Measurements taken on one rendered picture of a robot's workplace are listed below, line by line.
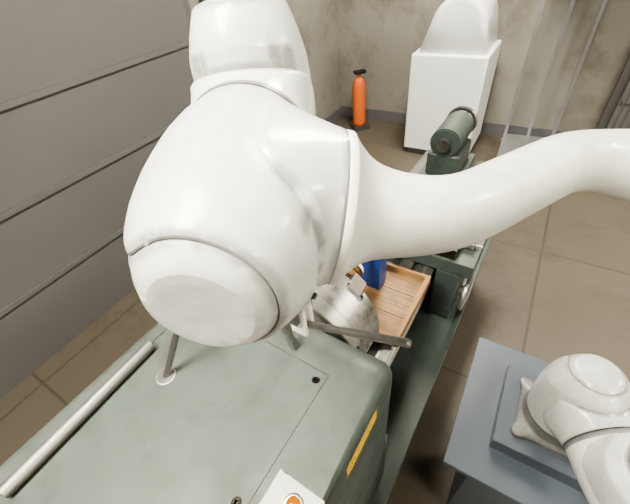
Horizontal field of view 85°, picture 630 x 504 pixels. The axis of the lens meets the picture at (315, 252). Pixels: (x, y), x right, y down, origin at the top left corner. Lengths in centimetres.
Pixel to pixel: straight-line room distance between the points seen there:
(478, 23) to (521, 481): 315
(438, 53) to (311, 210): 350
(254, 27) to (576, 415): 93
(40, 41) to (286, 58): 217
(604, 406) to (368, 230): 83
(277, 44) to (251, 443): 53
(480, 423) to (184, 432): 84
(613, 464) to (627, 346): 174
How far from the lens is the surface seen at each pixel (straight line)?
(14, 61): 238
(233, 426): 63
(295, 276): 16
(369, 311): 84
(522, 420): 116
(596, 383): 97
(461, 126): 176
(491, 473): 116
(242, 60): 30
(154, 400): 71
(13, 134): 237
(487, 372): 128
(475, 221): 25
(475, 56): 356
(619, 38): 426
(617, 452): 91
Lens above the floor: 182
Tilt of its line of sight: 42 degrees down
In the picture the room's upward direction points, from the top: 8 degrees counter-clockwise
